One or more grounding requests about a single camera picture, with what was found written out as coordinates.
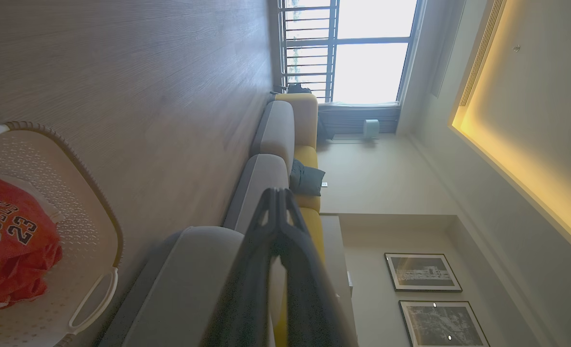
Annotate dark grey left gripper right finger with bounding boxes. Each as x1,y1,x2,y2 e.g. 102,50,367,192
279,188,359,347

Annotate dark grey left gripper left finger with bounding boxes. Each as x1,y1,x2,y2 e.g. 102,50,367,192
203,188,279,347

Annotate red basketball jersey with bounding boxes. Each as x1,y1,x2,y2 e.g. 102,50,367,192
0,174,63,309

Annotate grey and yellow sofa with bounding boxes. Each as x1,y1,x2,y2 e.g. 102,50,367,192
97,93,358,347

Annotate black framed picture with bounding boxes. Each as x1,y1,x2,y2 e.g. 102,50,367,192
399,301,491,347
385,253,463,293

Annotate dark teal cushion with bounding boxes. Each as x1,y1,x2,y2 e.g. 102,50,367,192
289,159,326,197

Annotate white perforated laundry basket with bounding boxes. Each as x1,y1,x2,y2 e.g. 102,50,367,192
0,121,124,347

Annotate dark panel under window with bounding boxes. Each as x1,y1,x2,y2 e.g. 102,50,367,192
317,104,401,140

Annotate large window with railing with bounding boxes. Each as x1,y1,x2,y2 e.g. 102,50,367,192
278,0,425,106

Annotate long ceiling air vent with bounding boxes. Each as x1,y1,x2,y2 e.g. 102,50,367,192
459,0,505,107

